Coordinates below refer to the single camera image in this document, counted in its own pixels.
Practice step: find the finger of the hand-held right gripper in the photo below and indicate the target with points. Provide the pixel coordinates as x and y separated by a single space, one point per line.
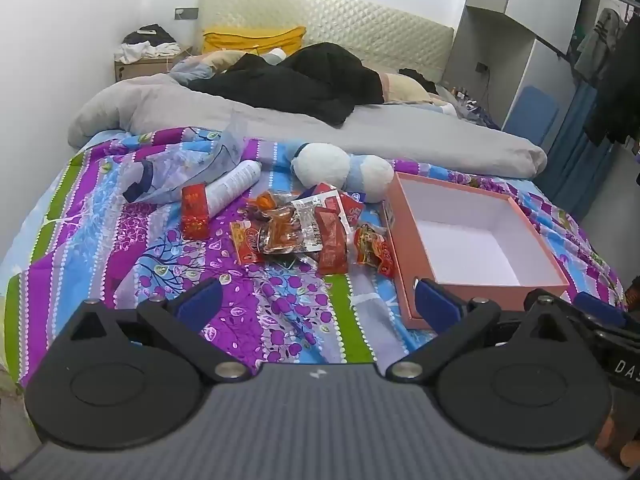
597 305

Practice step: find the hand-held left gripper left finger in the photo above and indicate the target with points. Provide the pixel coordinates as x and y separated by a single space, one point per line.
200 302

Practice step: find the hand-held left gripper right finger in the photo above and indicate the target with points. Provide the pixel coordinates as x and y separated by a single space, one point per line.
437 305

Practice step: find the pink cardboard box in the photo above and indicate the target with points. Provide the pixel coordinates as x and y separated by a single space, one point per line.
475 240

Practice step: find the red foil snack packet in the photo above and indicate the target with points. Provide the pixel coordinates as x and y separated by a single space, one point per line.
195 210

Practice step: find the clear packet of brown snack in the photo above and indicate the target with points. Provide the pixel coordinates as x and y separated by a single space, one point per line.
285 232

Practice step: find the orange snack packet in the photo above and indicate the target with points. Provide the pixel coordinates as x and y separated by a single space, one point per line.
265 202

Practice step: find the long red snack packet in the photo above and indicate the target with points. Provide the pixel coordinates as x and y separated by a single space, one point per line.
332 242

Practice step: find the red and white snack packet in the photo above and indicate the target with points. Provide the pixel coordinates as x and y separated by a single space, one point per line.
345 202

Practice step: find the purple printed bedsheet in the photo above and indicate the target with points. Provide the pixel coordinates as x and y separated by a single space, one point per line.
300 300

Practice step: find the white spray can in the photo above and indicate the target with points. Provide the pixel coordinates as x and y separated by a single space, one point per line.
232 185

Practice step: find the clear plastic bag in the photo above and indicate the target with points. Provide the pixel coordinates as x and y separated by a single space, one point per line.
180 170

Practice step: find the blue curtain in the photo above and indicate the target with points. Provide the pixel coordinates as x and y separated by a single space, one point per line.
575 160

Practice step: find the grey duvet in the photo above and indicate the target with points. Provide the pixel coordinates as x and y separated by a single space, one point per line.
400 135

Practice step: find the white and blue plush toy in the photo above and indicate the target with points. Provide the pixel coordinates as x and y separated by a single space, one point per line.
320 165

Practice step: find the dark patterned cloth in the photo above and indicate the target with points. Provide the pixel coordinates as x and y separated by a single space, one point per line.
477 112

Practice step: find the blue board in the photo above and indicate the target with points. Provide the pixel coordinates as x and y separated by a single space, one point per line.
530 112

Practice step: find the row of small bottles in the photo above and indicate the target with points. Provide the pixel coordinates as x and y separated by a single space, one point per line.
462 94

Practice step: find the black jacket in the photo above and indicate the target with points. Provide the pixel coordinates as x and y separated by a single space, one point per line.
620 90

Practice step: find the beige pillow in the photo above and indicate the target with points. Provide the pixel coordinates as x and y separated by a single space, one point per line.
405 89

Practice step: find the blue and beige patterned quilt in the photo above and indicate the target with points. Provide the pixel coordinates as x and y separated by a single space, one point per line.
200 65

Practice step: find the cardboard box with clothes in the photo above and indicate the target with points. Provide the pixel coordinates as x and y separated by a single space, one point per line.
140 69

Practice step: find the black coat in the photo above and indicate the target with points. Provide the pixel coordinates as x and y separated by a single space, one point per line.
300 80

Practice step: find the white clothes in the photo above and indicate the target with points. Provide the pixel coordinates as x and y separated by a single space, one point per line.
145 50

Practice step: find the grey striped jacket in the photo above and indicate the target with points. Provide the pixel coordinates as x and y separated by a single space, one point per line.
597 45

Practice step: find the yellow blanket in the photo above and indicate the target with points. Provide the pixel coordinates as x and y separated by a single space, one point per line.
250 40

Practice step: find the grey wardrobe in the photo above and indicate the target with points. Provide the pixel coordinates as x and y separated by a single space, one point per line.
500 45

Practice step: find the dark clothes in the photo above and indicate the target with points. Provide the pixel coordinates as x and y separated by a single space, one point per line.
150 35

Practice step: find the cream padded headboard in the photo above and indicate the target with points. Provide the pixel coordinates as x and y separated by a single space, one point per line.
350 25

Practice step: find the black wall socket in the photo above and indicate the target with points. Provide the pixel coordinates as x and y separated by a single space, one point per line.
482 68

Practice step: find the grey wall plate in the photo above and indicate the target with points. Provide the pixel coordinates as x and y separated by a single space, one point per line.
186 13

